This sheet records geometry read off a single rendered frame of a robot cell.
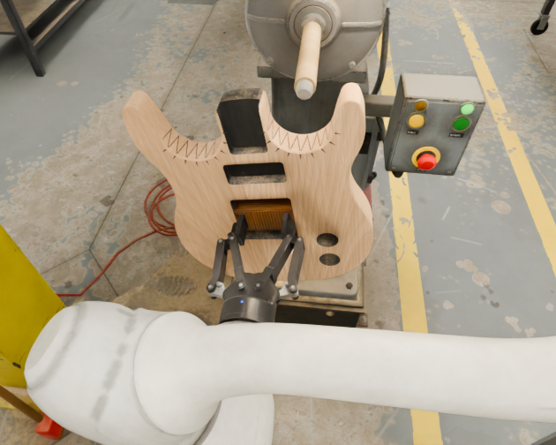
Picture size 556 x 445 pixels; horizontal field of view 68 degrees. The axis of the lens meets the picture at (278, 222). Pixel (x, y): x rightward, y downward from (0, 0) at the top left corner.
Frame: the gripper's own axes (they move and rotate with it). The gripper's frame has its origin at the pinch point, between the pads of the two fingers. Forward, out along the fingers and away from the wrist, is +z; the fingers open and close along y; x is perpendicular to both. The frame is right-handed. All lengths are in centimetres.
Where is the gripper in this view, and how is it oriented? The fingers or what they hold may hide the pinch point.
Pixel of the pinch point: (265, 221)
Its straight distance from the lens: 68.6
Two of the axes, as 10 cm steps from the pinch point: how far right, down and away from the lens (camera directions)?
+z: 1.1, -7.5, 6.5
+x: -1.7, -6.6, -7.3
